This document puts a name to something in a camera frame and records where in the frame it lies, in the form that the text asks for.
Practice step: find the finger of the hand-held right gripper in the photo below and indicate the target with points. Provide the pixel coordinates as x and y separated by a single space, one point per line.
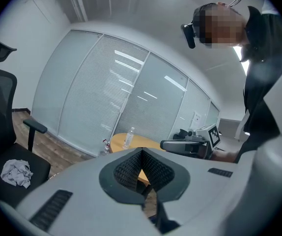
177 147

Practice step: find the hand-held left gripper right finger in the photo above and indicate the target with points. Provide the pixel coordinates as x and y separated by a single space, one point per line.
175 181

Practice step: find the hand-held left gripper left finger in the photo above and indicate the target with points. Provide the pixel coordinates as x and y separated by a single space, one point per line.
111 181

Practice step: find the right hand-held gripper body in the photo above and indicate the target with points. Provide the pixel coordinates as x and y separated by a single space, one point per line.
205 134

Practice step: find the grey clothes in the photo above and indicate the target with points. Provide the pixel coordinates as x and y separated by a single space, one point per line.
15 173

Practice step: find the person's right forearm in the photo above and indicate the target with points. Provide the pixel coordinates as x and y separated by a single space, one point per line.
224 155

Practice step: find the white paper notice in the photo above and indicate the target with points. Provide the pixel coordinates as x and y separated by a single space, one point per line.
197 120

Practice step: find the red label plastic bottle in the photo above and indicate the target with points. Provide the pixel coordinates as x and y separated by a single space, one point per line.
105 149

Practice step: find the round wooden table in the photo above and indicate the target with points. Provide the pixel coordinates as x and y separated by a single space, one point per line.
141 141

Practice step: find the clear plastic water bottle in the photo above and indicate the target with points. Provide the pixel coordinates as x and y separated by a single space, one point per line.
128 139

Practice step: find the person's black shirt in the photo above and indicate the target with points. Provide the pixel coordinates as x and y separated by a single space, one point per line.
261 95

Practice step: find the ceiling light panel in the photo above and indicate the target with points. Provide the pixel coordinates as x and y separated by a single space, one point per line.
241 58

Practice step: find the glass partition with blinds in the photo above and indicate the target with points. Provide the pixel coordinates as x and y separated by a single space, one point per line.
106 95

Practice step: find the person's head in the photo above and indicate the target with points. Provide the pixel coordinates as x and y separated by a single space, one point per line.
222 26

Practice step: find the white ceiling pipes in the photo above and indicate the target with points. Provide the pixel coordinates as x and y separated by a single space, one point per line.
78 4

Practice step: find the black head camera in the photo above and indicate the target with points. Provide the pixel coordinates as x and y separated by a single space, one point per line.
190 34

